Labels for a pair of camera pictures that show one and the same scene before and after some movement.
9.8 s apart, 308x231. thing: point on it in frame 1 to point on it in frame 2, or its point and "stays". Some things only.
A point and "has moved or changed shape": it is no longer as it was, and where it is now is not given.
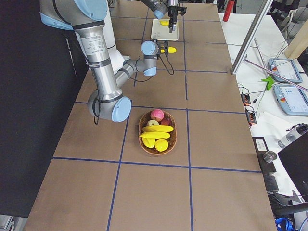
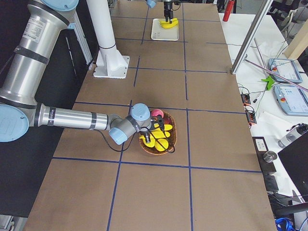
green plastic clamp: (270, 81) stays
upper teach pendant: (286, 68) stays
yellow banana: (164, 23) has moved or changed shape
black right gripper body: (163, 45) to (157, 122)
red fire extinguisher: (230, 4) stays
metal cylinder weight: (269, 156) stays
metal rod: (275, 74) stays
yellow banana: (171, 50) to (169, 26)
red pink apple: (157, 114) stays
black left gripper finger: (171, 23) to (170, 19)
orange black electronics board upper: (245, 98) stays
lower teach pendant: (293, 99) stays
